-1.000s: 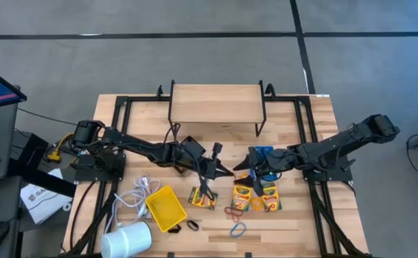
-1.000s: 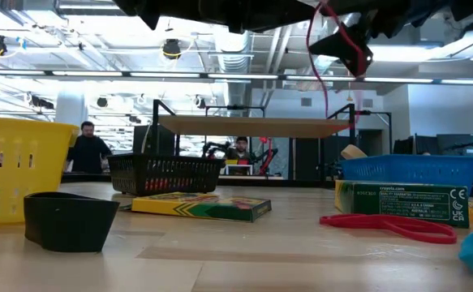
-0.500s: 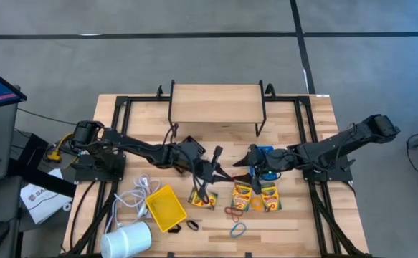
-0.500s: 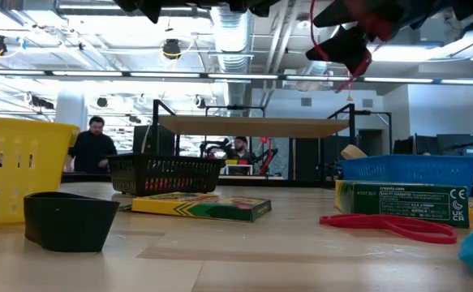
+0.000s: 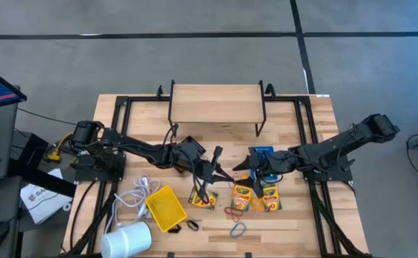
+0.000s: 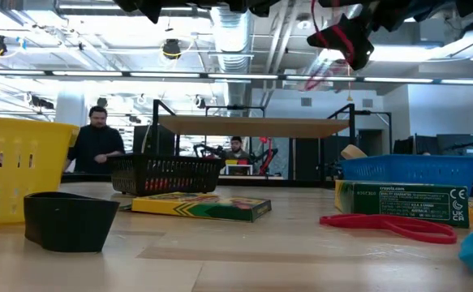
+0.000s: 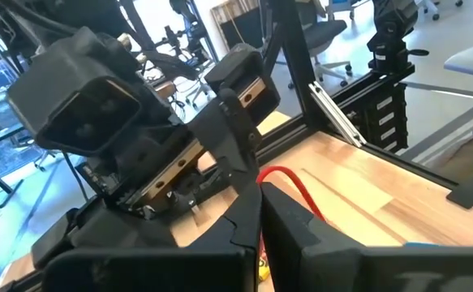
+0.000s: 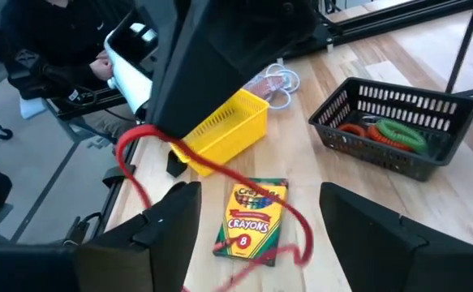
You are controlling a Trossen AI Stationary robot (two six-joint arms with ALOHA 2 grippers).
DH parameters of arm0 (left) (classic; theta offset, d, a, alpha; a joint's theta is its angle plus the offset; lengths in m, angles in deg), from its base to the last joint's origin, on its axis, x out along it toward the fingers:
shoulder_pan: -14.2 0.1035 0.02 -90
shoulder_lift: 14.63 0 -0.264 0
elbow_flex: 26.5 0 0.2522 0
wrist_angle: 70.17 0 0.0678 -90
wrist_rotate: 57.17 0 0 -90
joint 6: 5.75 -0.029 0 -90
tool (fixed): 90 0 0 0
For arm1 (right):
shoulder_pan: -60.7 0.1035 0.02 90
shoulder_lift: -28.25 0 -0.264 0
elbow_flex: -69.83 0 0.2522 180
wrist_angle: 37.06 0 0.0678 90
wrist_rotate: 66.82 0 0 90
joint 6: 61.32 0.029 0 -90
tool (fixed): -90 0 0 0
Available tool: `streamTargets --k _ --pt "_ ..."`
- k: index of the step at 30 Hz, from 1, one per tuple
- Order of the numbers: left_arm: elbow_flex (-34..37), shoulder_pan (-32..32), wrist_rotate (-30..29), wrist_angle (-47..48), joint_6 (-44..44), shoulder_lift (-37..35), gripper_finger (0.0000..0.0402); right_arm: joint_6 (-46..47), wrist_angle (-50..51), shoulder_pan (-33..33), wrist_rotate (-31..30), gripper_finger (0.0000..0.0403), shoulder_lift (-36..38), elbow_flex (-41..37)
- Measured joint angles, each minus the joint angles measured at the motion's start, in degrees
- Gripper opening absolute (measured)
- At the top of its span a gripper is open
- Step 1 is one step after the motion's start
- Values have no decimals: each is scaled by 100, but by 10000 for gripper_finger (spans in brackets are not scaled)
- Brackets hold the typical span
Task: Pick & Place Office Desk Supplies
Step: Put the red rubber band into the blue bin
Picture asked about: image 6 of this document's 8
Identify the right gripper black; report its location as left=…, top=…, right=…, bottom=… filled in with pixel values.
left=307, top=0, right=473, bottom=72

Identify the blue plastic basket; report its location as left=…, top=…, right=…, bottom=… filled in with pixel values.
left=338, top=153, right=473, bottom=196

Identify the black plastic basket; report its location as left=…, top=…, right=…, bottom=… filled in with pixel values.
left=106, top=153, right=224, bottom=198

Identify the thick crayon box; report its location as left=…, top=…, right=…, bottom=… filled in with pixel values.
left=334, top=179, right=471, bottom=229

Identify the yellow plastic basket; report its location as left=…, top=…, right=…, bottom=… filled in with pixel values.
left=0, top=114, right=80, bottom=226

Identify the wide black rubber band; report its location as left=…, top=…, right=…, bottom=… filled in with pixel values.
left=24, top=191, right=121, bottom=253

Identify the black desk monitor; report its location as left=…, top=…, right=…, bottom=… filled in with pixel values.
left=393, top=135, right=436, bottom=157
left=436, top=133, right=473, bottom=157

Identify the long ceiling light strip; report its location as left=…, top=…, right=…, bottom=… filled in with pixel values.
left=0, top=69, right=473, bottom=85

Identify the wooden shelf with black legs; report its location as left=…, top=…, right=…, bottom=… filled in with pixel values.
left=149, top=99, right=359, bottom=191

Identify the white round pillar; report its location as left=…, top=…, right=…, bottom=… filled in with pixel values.
left=55, top=89, right=89, bottom=127

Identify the black background monitor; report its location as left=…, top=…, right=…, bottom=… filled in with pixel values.
left=132, top=124, right=176, bottom=157

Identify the person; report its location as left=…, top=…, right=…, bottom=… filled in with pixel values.
left=219, top=135, right=254, bottom=161
left=63, top=105, right=127, bottom=174

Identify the black background rig frame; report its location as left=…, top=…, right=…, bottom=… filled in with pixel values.
left=204, top=104, right=267, bottom=118

